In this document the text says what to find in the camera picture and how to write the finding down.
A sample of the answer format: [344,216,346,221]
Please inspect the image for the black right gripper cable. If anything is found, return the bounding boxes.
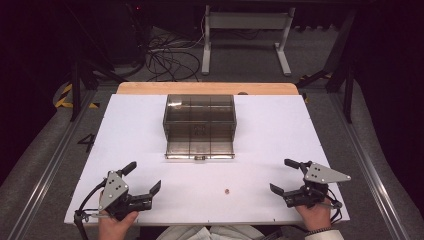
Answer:
[327,188,344,225]

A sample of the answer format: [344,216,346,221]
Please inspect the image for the black metal stand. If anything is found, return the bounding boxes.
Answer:
[64,3,129,123]
[295,9,358,124]

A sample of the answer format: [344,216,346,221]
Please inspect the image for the grey metal floor rail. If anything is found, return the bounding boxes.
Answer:
[6,88,101,240]
[328,93,413,240]

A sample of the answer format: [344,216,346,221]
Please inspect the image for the black floor cables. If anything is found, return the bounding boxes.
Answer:
[144,31,203,83]

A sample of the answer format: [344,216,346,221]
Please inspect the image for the black equipment case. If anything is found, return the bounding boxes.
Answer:
[108,2,148,65]

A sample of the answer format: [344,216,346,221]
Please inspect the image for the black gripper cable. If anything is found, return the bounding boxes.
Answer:
[73,179,108,240]
[327,188,344,225]

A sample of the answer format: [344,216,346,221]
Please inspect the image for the person's left hand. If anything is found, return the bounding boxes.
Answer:
[98,209,140,240]

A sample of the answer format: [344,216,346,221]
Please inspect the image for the transparent brown drawer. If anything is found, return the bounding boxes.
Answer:
[164,131,236,161]

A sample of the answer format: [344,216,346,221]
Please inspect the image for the transparent brown drawer box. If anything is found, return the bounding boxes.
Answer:
[162,93,238,141]

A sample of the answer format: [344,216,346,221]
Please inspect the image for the white metal desk frame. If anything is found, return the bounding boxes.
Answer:
[200,4,297,77]

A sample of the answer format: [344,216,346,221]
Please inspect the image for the person's right hand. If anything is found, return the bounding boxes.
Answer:
[294,199,333,232]

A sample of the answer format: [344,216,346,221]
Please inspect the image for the person's light clothing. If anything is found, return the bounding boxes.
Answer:
[155,224,268,240]

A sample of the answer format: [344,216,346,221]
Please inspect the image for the yellow black hazard tape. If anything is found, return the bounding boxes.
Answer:
[54,83,101,109]

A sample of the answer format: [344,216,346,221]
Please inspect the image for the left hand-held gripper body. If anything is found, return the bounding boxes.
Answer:
[98,170,154,222]

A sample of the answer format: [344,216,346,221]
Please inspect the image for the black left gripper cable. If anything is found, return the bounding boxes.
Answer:
[73,179,108,240]

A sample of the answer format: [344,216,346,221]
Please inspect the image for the person's white sleeve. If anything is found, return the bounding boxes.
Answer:
[304,229,345,240]

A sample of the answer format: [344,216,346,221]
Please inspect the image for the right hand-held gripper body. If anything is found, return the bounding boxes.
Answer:
[283,161,352,209]

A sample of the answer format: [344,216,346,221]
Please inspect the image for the beaded bracelet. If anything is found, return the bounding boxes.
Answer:
[304,227,334,237]

